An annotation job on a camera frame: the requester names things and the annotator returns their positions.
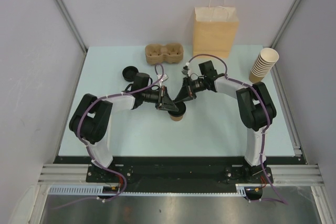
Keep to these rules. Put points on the white cable duct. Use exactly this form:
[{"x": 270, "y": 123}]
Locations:
[{"x": 235, "y": 190}]

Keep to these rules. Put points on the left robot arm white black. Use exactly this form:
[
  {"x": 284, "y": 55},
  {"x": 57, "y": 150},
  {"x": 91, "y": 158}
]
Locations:
[{"x": 91, "y": 121}]

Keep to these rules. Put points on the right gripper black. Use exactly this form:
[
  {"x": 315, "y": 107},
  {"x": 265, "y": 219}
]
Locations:
[{"x": 187, "y": 91}]

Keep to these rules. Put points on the stack of paper cups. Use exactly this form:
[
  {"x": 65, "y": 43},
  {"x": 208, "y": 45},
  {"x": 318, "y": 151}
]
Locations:
[{"x": 264, "y": 62}]

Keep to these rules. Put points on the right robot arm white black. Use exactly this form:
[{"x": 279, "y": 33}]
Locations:
[{"x": 256, "y": 108}]

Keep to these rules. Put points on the stack of black lids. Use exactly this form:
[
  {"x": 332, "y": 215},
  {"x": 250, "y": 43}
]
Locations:
[{"x": 129, "y": 73}]

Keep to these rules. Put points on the brown paper coffee cup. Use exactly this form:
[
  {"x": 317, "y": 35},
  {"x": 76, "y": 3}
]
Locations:
[{"x": 176, "y": 118}]

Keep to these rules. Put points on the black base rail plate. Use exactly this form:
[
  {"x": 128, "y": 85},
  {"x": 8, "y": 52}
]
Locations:
[{"x": 181, "y": 172}]

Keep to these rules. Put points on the brown paper bag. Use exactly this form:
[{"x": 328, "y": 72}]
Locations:
[{"x": 214, "y": 29}]

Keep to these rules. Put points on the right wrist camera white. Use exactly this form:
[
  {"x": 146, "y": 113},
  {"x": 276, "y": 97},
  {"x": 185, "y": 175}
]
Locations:
[{"x": 186, "y": 70}]

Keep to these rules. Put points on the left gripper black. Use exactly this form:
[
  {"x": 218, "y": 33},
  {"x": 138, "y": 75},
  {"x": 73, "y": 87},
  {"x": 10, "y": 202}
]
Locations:
[{"x": 164, "y": 101}]

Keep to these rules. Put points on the black coffee cup lid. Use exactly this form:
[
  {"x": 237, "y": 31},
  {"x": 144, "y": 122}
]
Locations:
[{"x": 181, "y": 110}]

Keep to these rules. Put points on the brown pulp cup carrier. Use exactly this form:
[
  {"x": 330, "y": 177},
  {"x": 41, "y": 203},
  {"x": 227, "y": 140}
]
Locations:
[{"x": 169, "y": 53}]

